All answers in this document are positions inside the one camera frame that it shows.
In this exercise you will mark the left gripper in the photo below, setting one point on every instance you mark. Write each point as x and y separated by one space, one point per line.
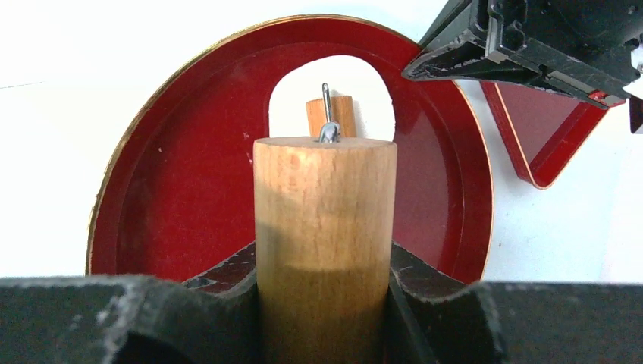
579 49

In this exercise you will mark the round red plate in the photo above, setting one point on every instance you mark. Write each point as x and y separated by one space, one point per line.
176 198

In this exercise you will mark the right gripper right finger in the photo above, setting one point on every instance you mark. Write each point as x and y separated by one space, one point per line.
432 318

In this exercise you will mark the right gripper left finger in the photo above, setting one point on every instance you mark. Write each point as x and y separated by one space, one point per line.
210 318

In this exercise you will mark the rectangular red tray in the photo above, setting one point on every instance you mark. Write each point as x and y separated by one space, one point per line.
541 131

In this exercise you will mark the wooden dough roller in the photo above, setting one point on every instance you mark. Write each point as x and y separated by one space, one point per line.
324 210

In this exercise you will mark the white dough ball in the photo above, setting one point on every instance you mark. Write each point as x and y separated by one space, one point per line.
360 101

